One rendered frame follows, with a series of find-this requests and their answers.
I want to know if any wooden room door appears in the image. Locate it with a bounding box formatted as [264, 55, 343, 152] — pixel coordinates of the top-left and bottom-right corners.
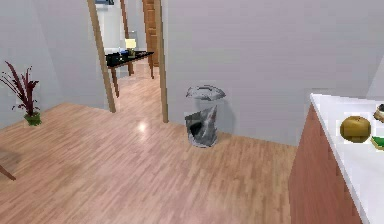
[142, 0, 160, 68]

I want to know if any grey metal trash bin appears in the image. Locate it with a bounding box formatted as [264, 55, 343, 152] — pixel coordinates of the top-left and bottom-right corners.
[184, 84, 227, 149]

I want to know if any small dark object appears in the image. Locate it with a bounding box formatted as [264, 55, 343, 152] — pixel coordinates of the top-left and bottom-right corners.
[373, 103, 384, 122]

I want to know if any wooden counter with white top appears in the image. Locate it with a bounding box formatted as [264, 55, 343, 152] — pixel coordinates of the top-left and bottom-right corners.
[288, 93, 384, 224]

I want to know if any black table with wooden legs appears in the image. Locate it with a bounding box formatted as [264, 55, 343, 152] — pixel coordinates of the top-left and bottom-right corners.
[104, 50, 156, 99]

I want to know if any yellow shade table lamp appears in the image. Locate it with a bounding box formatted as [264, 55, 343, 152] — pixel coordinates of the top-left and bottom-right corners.
[124, 38, 138, 57]

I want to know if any green sponge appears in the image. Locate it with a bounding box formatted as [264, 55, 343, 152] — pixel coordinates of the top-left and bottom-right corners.
[370, 135, 384, 150]

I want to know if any red leafed house plant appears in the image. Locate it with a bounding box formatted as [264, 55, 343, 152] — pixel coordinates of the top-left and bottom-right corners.
[0, 60, 43, 127]

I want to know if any round brown potato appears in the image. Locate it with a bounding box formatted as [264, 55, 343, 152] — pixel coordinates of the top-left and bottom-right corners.
[339, 115, 372, 144]

